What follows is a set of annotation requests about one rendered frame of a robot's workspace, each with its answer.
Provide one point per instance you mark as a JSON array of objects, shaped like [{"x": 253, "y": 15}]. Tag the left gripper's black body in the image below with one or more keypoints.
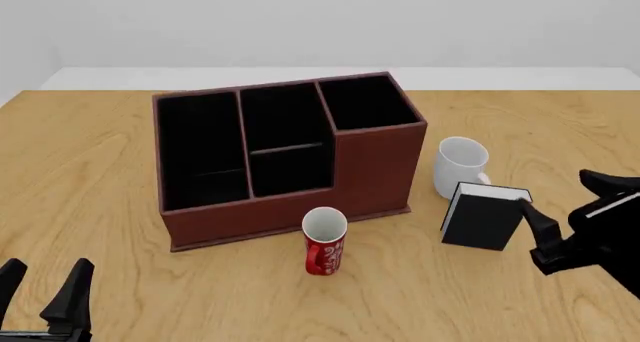
[{"x": 45, "y": 337}]

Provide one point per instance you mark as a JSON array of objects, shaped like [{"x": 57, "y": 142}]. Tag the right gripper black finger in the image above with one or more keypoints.
[
  {"x": 612, "y": 184},
  {"x": 542, "y": 229}
]

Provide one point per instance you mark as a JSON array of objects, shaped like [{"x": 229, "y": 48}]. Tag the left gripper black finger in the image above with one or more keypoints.
[
  {"x": 10, "y": 282},
  {"x": 72, "y": 300}
]

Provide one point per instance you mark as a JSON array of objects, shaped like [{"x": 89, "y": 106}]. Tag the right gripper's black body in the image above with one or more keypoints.
[{"x": 595, "y": 233}]

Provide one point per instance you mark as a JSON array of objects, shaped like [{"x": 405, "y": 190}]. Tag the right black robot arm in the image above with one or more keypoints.
[{"x": 629, "y": 274}]

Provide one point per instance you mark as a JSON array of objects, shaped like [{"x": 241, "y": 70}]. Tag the black book with white pages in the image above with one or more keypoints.
[{"x": 480, "y": 222}]

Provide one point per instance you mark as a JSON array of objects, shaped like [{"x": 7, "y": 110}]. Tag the red-brown desk caddy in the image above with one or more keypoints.
[{"x": 375, "y": 169}]

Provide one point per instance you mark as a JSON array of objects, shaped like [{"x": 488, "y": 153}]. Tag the red mug with white pattern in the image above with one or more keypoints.
[{"x": 330, "y": 255}]

